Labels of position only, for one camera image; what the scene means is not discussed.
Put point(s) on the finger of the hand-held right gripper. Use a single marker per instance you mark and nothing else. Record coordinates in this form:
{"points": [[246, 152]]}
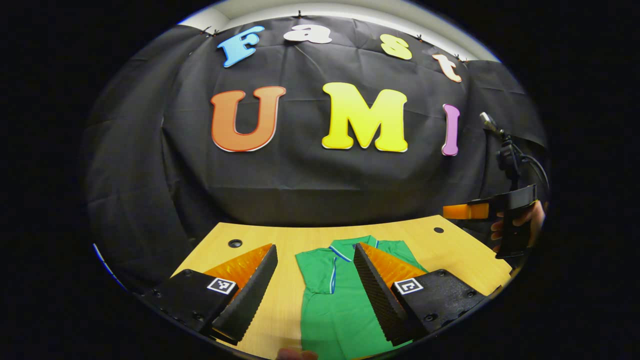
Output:
{"points": [[465, 211]]}

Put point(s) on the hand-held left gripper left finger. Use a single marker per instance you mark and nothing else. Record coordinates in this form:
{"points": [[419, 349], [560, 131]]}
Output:
{"points": [[255, 295]]}

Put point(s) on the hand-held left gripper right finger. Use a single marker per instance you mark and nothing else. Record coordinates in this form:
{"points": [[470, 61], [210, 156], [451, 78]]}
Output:
{"points": [[380, 300]]}

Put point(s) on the green T-shirt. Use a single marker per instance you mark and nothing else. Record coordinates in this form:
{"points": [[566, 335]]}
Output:
{"points": [[335, 310]]}

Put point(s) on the black backdrop cloth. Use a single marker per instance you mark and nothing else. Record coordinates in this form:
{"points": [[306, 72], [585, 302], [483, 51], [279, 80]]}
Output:
{"points": [[300, 175]]}

